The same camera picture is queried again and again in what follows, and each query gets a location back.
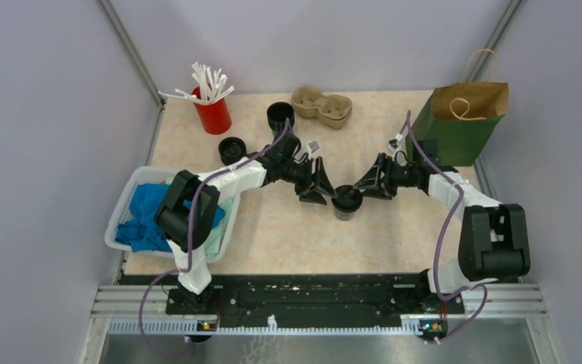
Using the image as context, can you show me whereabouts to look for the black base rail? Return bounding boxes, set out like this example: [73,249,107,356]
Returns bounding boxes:
[119,272,465,316]

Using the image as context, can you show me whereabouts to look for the red cup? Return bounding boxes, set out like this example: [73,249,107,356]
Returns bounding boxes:
[193,98,232,135]

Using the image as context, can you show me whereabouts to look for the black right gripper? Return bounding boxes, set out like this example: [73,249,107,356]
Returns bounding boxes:
[353,152,420,200]

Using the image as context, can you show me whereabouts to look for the white cable duct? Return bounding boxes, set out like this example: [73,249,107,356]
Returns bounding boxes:
[108,316,422,336]

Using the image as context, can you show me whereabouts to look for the black printed coffee cup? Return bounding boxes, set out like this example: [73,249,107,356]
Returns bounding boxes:
[333,206,358,221]

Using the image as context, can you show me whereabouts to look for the black cup lid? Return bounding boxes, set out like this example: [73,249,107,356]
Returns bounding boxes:
[331,184,363,213]

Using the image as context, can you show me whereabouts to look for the white plastic basket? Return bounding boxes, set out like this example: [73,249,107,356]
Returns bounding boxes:
[104,166,240,264]

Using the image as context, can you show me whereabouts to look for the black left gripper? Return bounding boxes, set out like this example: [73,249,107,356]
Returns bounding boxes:
[280,155,337,205]

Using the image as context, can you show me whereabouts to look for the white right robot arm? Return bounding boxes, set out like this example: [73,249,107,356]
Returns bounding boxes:
[353,140,531,312]

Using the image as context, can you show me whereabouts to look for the green brown paper bag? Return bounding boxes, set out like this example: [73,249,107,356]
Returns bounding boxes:
[410,49,509,167]

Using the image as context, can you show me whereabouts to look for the cardboard cup carrier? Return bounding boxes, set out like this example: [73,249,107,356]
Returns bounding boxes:
[290,86,353,130]

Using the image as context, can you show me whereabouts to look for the mint green cloth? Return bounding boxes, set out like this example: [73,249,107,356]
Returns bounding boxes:
[155,170,234,258]

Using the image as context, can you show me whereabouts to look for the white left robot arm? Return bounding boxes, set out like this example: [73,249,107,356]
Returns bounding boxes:
[155,132,336,314]

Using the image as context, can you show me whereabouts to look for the blue cloth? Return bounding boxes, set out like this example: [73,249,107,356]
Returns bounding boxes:
[115,183,227,254]

